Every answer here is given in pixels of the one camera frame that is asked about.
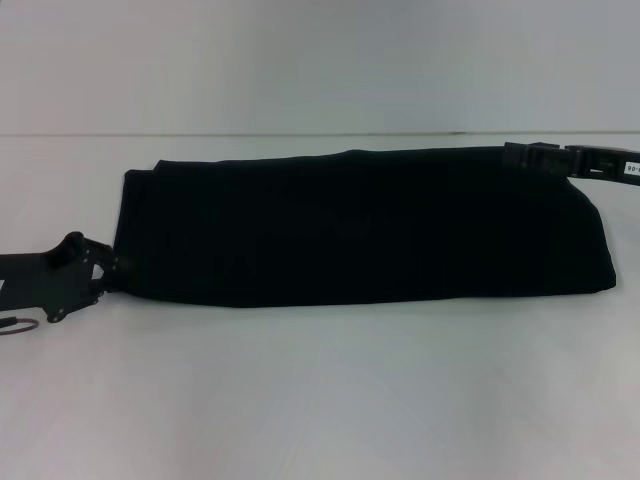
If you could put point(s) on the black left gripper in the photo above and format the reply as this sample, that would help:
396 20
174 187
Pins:
45 282

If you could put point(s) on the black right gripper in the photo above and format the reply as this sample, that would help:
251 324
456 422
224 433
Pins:
605 165

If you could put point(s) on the black t-shirt with FREE print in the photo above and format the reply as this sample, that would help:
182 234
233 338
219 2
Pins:
350 230

